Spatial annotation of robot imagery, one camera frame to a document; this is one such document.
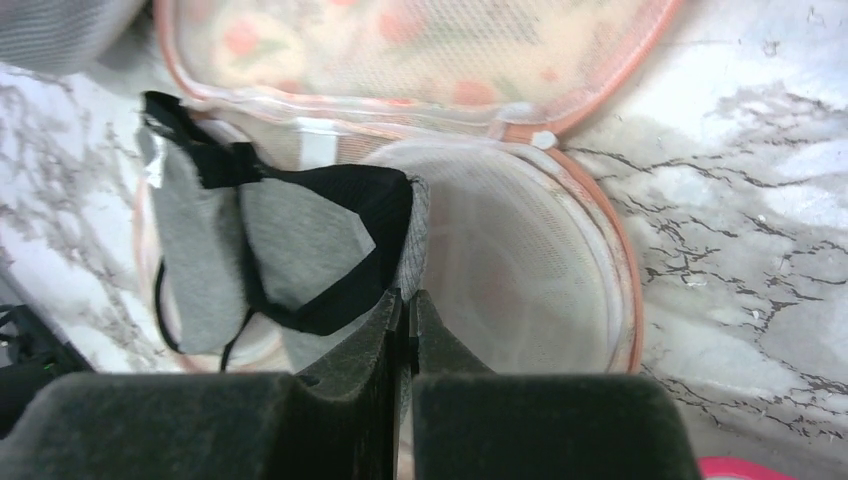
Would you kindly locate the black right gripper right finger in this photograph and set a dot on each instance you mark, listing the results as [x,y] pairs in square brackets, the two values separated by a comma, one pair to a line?
[472,423]

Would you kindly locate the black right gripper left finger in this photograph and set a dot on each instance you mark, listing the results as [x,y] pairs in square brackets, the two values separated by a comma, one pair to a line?
[336,419]

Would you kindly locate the floral mesh laundry bag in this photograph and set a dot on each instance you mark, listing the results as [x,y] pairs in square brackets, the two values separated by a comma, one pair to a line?
[527,262]

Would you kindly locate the grey black bra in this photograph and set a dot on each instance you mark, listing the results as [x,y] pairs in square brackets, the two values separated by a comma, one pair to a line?
[247,248]

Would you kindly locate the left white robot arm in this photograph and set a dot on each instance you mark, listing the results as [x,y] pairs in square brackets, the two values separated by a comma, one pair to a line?
[32,356]

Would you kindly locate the white cylindrical mesh bag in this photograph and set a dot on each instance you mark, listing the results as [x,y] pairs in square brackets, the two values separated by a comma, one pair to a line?
[61,37]

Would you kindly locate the pink framed whiteboard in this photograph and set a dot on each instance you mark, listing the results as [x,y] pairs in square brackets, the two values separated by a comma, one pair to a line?
[713,468]

